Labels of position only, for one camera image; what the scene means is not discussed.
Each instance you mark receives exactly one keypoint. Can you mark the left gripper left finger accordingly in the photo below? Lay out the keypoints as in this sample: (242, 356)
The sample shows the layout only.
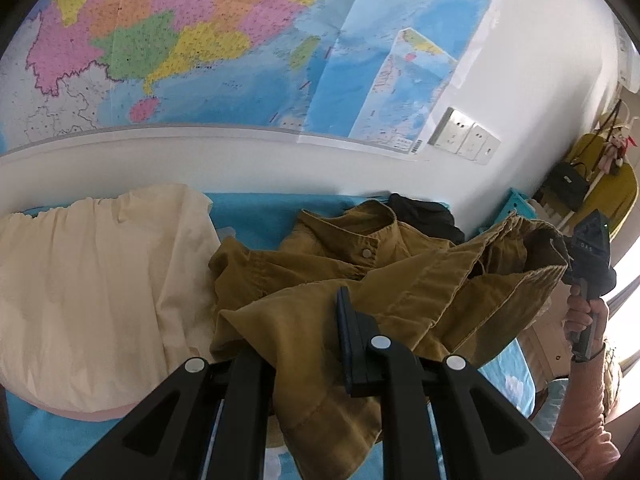
(205, 421)

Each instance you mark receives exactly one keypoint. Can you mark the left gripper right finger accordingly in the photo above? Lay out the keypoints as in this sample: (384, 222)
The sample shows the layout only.
(440, 419)

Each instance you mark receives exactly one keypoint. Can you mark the mustard brown shirt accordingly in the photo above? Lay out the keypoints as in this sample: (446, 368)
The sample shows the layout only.
(435, 297)

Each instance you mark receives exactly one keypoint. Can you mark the person's right forearm pink sleeve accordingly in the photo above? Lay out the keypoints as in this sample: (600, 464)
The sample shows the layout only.
(579, 433)

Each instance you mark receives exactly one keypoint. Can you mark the person's right hand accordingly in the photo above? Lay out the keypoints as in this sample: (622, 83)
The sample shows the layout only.
(582, 314)

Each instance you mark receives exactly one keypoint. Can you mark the yellow hanging coat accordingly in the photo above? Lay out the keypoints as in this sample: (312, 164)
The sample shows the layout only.
(612, 184)

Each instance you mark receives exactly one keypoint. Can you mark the black handbag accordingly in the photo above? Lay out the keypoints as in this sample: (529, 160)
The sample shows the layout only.
(567, 184)

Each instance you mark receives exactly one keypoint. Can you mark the turquoise plastic basket rack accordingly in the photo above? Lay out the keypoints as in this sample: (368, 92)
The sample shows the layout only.
(516, 203)

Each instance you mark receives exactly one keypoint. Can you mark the pink folded garment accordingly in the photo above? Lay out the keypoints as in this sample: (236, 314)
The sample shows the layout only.
(97, 416)

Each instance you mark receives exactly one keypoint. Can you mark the black garment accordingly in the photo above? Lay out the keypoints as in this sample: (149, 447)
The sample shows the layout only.
(430, 218)

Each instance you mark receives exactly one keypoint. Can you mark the cream folded garment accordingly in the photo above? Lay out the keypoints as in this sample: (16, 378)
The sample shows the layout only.
(103, 299)

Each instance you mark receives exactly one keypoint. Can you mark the blue bed sheet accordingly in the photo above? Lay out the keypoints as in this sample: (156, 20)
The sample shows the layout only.
(51, 444)

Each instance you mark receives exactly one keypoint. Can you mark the white wall socket panel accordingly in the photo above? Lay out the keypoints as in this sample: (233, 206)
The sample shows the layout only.
(459, 134)

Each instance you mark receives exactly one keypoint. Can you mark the colourful wall map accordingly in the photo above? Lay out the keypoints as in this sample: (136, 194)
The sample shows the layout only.
(366, 71)

